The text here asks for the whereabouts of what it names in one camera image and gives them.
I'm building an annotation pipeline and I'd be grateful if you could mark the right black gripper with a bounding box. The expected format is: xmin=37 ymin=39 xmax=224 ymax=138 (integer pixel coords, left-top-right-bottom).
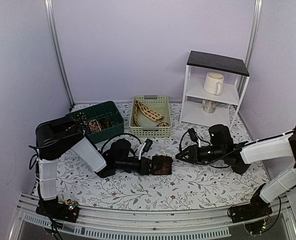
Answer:
xmin=176 ymin=144 xmax=225 ymax=165

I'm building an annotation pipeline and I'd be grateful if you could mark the dark red patterned tie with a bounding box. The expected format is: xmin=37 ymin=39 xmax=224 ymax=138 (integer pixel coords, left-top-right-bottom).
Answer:
xmin=151 ymin=155 xmax=173 ymax=176

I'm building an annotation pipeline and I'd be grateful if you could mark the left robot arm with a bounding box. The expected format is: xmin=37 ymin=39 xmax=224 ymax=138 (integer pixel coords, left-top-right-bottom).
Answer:
xmin=32 ymin=116 xmax=152 ymax=217

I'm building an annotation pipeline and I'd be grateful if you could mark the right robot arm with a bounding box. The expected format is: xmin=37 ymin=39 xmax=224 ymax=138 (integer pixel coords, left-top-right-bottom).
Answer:
xmin=175 ymin=124 xmax=296 ymax=218

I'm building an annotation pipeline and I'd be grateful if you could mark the floral white table mat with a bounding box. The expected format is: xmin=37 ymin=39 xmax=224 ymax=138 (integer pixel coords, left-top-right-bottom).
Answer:
xmin=36 ymin=101 xmax=272 ymax=211

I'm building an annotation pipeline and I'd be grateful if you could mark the white shelf with black top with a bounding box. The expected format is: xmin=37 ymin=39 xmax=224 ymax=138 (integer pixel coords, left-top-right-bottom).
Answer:
xmin=179 ymin=50 xmax=250 ymax=129

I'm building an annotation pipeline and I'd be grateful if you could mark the patterned glass cup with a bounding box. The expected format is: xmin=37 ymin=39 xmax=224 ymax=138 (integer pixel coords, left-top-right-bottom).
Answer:
xmin=202 ymin=99 xmax=217 ymax=114

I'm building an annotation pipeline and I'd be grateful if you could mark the beige plastic slotted basket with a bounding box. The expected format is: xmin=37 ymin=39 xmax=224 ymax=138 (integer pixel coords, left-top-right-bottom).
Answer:
xmin=129 ymin=95 xmax=172 ymax=138

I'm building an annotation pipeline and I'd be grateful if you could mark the tan black patterned tie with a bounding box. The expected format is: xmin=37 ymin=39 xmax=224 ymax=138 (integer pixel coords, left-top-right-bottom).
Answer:
xmin=134 ymin=100 xmax=170 ymax=127

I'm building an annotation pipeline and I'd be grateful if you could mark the dark brown rolled tie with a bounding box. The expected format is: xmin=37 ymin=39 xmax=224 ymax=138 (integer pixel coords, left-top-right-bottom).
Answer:
xmin=100 ymin=117 xmax=112 ymax=130

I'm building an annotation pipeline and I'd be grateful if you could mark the tan patterned rolled tie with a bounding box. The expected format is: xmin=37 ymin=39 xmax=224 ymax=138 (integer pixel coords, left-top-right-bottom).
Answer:
xmin=88 ymin=119 xmax=102 ymax=134

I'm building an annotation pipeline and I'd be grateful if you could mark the dark green divided organizer box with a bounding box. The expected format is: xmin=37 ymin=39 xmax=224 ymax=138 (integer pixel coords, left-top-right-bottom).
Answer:
xmin=68 ymin=101 xmax=124 ymax=144

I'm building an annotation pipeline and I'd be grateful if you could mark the cream ceramic mug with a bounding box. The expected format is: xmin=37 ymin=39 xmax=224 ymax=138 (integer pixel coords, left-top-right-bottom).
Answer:
xmin=203 ymin=72 xmax=224 ymax=96

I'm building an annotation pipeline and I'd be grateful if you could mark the black white dotted rolled tie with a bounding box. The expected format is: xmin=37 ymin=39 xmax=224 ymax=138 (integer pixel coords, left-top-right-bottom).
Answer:
xmin=76 ymin=112 xmax=87 ymax=125

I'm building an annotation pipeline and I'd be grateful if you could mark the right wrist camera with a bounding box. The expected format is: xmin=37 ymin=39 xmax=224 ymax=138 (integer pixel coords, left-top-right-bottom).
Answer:
xmin=188 ymin=128 xmax=201 ymax=148

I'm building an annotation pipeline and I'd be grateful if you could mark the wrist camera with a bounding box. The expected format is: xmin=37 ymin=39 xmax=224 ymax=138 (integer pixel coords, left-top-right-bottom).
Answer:
xmin=188 ymin=128 xmax=201 ymax=148
xmin=138 ymin=139 xmax=153 ymax=160

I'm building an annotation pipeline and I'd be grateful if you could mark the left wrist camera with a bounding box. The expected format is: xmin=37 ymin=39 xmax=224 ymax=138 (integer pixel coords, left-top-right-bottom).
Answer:
xmin=138 ymin=139 xmax=153 ymax=160

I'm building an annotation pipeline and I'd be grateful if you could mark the aluminium front rail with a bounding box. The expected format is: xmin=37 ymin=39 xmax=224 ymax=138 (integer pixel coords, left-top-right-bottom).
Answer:
xmin=9 ymin=194 xmax=296 ymax=240

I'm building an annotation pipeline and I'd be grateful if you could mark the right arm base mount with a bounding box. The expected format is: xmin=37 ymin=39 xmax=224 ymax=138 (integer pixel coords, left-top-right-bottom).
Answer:
xmin=227 ymin=200 xmax=272 ymax=223

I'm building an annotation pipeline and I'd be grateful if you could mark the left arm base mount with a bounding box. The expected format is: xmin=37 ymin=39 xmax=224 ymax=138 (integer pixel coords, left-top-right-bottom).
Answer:
xmin=36 ymin=198 xmax=80 ymax=223

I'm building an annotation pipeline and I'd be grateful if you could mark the right aluminium frame post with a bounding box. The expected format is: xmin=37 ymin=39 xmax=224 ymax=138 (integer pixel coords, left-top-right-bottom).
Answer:
xmin=244 ymin=0 xmax=263 ymax=72

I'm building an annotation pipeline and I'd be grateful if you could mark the aluminium frame post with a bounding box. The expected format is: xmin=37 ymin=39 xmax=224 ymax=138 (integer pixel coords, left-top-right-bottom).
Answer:
xmin=44 ymin=0 xmax=75 ymax=108
xmin=244 ymin=0 xmax=263 ymax=72

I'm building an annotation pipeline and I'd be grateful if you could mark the left aluminium frame post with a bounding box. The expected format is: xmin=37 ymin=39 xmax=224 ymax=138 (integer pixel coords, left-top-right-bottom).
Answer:
xmin=44 ymin=0 xmax=75 ymax=108

